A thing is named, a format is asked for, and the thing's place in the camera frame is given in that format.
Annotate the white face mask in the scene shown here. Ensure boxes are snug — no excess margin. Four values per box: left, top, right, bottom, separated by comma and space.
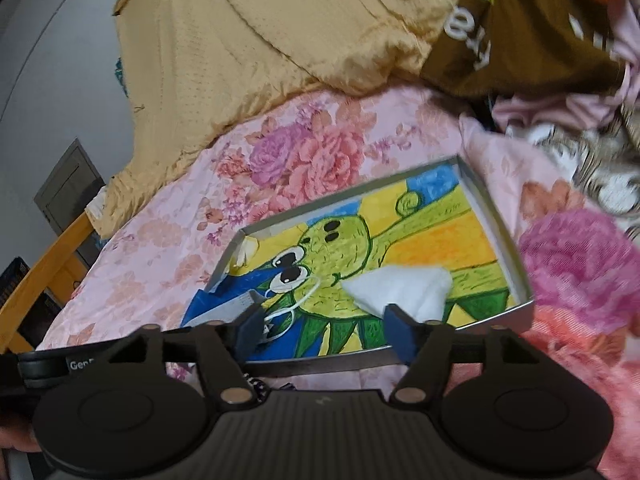
259, 263, 454, 344

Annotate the grey door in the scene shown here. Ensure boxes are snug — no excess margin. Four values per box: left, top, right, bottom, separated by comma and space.
34, 139, 104, 235

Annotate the pink floral quilt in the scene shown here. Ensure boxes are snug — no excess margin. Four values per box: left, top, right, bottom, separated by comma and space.
41, 86, 639, 479

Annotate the silver patterned bed sheet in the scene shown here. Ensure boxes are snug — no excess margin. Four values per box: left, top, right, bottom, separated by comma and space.
506, 110, 639, 243

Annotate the pink garment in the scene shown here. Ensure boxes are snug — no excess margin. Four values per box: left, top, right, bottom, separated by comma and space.
491, 0, 639, 130

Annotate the tan dotted blanket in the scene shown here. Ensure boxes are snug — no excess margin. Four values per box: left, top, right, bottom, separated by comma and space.
91, 0, 458, 237

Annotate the brown colourful printed cloth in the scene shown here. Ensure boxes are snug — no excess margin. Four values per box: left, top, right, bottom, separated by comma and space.
421, 0, 626, 99

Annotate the wooden bed frame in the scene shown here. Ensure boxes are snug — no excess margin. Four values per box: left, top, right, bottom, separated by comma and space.
0, 212, 93, 353

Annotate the green wall poster left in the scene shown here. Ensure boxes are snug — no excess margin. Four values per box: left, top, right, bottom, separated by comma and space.
114, 58, 128, 96

